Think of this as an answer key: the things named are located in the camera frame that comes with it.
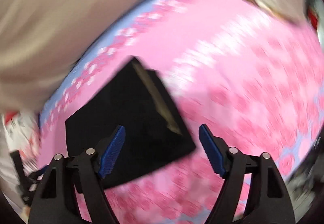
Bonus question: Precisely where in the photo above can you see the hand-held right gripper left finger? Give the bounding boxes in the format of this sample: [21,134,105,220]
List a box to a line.
[27,125,126,224]

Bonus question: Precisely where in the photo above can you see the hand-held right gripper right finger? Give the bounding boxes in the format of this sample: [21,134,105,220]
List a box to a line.
[198,124,296,224]

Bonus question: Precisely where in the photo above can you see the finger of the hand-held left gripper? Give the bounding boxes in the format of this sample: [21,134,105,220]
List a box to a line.
[24,165,49,189]
[10,150,29,190]

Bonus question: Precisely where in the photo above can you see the black pants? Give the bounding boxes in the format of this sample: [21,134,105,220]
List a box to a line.
[64,56,197,189]

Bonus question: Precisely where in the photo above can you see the white cartoon face pillow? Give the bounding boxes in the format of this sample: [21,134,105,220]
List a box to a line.
[0,110,42,166]

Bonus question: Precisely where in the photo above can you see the pink floral bed sheet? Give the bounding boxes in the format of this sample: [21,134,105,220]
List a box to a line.
[38,0,324,224]

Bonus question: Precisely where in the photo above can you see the beige cloth backdrop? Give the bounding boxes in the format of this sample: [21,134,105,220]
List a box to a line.
[0,0,215,114]

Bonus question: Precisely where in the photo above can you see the red cloth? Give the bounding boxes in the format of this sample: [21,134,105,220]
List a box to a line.
[307,6,319,30]

